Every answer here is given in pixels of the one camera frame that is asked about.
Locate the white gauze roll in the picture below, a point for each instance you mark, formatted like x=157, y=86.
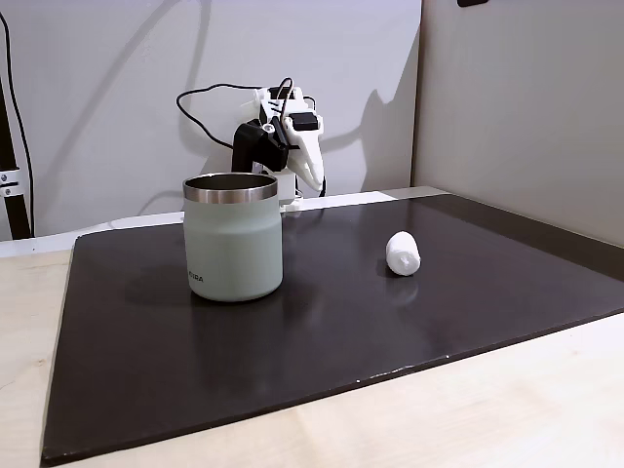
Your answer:
x=402, y=254

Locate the mint green steel-rimmed cup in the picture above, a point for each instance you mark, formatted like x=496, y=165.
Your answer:
x=234, y=248

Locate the black table mat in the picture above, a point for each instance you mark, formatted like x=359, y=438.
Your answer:
x=292, y=351

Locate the black stand pole white clamp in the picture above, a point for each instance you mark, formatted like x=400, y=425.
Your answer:
x=11, y=209

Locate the black oval camera box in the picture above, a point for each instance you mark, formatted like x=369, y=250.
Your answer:
x=258, y=144

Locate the black wall fixture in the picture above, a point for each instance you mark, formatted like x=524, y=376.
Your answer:
x=472, y=2

